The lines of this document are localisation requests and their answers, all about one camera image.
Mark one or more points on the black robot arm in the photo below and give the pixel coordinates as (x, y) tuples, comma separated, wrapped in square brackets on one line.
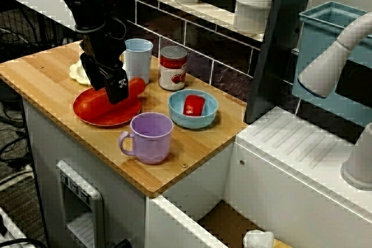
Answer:
[(84, 4)]

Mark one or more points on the light blue bowl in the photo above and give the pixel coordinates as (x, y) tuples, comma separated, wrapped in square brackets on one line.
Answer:
[(191, 121)]

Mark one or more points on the tomato soup can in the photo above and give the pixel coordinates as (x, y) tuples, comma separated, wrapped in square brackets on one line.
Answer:
[(173, 71)]

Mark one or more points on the teal plastic box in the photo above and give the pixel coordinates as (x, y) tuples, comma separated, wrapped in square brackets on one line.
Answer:
[(314, 56)]

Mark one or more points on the dark grey upright panel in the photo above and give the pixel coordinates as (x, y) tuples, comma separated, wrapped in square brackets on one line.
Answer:
[(279, 41)]

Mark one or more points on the cream scalloped plate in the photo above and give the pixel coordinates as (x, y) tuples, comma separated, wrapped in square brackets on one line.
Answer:
[(77, 73)]

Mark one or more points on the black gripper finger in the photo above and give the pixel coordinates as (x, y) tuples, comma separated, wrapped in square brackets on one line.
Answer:
[(117, 88), (94, 76)]

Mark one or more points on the white toy kitchen cabinet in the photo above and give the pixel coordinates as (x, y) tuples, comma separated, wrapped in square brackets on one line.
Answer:
[(276, 187)]

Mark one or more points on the large white lidded jar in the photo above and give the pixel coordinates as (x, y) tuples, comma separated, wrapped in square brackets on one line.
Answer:
[(253, 12)]

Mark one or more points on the grey ice dispenser panel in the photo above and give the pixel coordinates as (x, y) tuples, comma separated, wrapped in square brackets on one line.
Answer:
[(97, 210)]

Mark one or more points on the light blue plastic cup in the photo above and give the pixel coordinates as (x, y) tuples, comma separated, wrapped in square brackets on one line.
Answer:
[(138, 62)]

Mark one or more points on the white crumpled ball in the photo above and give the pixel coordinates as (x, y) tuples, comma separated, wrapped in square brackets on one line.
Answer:
[(258, 239)]

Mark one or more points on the dark tiled backsplash shelf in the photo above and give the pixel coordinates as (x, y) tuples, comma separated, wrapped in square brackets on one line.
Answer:
[(203, 39)]

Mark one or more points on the purple plastic mug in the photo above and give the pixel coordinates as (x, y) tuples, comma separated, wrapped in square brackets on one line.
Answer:
[(151, 140)]

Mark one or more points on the red toy pepper slice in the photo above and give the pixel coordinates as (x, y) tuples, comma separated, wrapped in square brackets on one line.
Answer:
[(194, 105)]

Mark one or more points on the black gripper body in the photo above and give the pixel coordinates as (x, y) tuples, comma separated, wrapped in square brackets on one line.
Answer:
[(104, 47)]

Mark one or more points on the red round plate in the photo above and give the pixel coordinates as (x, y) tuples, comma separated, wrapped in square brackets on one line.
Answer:
[(116, 118)]

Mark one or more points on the red toy sausage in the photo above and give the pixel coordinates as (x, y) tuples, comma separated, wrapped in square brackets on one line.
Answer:
[(136, 85)]

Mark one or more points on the grey toy faucet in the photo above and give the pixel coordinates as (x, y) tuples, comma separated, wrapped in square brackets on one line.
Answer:
[(334, 62)]

